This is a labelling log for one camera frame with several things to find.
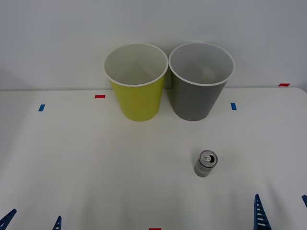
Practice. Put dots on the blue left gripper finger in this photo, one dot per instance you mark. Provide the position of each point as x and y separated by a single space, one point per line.
57 224
6 218

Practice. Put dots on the black drink can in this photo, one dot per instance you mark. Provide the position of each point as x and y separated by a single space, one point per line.
205 164

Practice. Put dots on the yellow-green plastic bin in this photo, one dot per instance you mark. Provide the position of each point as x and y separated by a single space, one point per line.
139 100

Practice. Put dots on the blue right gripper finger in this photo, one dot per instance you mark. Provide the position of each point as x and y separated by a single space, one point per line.
304 200
260 214

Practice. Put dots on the grey plastic bin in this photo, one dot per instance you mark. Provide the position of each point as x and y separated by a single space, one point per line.
194 100

